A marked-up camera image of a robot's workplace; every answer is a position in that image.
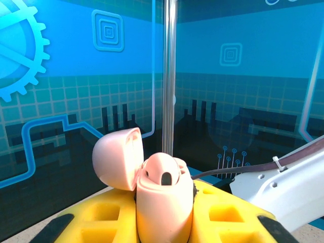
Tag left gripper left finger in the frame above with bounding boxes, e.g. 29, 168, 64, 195
30, 187, 141, 243

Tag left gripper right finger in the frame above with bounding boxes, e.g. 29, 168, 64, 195
188, 179, 301, 243

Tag pink earbud charging case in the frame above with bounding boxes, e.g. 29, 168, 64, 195
92, 127, 195, 243

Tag pink wireless earbud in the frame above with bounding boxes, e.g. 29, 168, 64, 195
140, 151, 182, 187

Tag aluminium frame post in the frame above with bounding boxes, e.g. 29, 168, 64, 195
161, 0, 177, 159

